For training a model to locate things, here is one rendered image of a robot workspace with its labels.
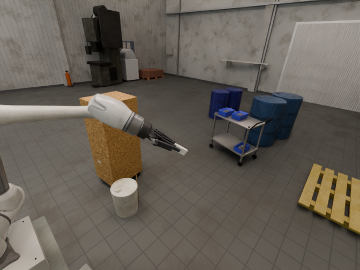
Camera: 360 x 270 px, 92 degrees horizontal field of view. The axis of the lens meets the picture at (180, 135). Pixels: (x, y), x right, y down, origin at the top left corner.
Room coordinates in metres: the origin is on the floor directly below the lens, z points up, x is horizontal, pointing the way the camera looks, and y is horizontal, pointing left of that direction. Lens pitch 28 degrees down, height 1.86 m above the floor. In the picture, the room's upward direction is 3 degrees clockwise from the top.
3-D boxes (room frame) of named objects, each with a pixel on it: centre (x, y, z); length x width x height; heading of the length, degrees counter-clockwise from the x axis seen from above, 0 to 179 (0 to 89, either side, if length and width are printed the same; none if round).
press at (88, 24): (8.35, 3.55, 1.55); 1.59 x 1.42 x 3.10; 139
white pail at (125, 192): (1.50, 0.61, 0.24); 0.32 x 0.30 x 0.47; 139
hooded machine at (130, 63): (9.73, 2.85, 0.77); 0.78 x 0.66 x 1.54; 139
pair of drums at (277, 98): (3.67, -2.05, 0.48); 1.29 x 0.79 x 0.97; 138
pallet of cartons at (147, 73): (10.62, 1.85, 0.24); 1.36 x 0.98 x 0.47; 139
